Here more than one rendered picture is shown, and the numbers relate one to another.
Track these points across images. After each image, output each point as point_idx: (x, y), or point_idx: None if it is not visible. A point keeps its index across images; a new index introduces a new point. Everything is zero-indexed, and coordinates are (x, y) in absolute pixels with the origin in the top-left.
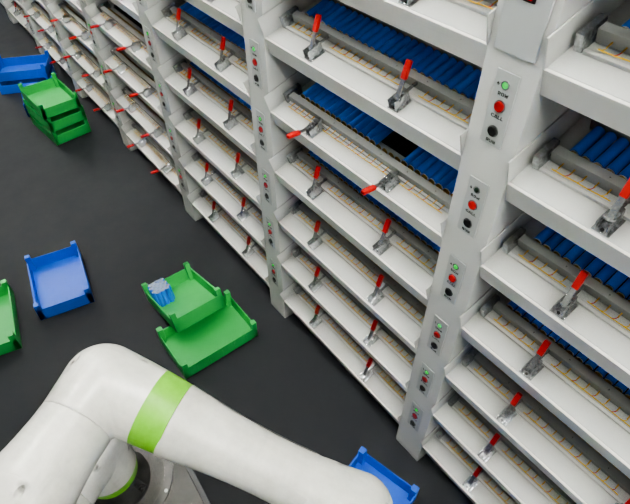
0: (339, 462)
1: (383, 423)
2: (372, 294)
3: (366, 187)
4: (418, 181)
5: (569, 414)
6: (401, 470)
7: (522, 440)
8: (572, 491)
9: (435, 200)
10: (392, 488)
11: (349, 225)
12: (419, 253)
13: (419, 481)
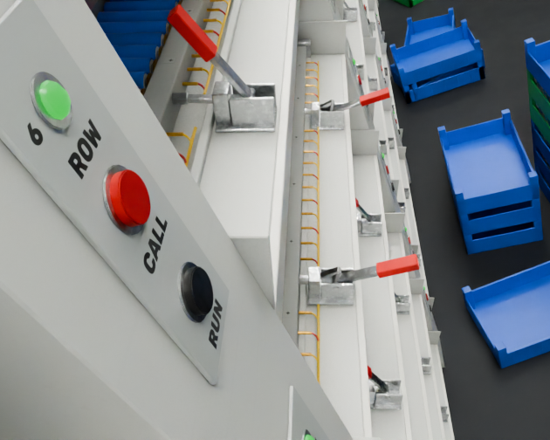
0: (532, 374)
1: (447, 390)
2: (399, 303)
3: (375, 95)
4: (301, 82)
5: (361, 52)
6: (462, 334)
7: (382, 135)
8: (381, 105)
9: (308, 69)
10: (484, 322)
11: (379, 290)
12: None
13: (450, 318)
